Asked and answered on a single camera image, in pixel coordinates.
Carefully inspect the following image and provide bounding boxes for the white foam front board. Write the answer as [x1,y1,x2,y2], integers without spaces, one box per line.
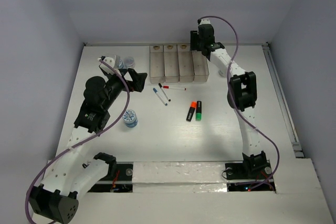
[72,159,332,223]

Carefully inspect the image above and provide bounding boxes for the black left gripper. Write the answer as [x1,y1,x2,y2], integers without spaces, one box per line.
[102,68,146,110]

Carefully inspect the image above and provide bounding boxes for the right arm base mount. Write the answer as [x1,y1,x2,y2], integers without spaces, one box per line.
[221,162,276,192]

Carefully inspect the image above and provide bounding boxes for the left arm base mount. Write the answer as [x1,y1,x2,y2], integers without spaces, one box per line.
[89,162,133,193]

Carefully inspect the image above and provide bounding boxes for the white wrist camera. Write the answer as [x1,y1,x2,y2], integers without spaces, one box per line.
[98,55,121,74]
[197,18,211,26]

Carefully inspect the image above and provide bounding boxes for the blue cleaning gel jar front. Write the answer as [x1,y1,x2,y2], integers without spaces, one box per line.
[122,110,138,128]

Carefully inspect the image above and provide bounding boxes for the black capped white marker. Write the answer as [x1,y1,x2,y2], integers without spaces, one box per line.
[159,83,171,102]

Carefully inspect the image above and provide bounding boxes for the green highlighter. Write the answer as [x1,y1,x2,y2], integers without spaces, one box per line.
[195,101,202,121]

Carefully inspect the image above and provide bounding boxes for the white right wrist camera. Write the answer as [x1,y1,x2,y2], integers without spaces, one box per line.
[197,18,211,26]

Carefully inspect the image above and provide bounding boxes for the blue cleaning gel jar back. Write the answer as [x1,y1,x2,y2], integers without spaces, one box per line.
[118,60,124,69]

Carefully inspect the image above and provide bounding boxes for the metal rail right side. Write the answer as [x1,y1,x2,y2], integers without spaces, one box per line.
[262,42,305,158]

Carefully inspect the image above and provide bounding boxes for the blue cleaning gel jar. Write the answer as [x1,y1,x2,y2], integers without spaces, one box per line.
[118,60,124,69]
[122,110,138,128]

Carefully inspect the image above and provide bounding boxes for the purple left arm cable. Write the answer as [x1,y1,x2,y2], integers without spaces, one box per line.
[25,60,131,223]

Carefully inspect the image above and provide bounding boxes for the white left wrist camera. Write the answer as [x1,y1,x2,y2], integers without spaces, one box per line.
[98,55,121,74]

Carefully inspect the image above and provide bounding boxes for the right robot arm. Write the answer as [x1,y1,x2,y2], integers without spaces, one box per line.
[191,18,269,180]

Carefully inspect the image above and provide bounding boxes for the blue capped white marker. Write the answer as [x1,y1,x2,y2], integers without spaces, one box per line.
[153,88,167,106]

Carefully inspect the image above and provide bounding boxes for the red capped white marker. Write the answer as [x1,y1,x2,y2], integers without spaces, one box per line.
[162,86,186,91]

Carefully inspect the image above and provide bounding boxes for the orange highlighter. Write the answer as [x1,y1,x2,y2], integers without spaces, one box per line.
[186,101,197,122]

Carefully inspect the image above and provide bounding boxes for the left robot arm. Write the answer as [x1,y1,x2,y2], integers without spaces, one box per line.
[28,68,148,223]

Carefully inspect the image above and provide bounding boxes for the clear four-compartment organizer tray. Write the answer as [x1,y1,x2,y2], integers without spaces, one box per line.
[150,44,209,84]

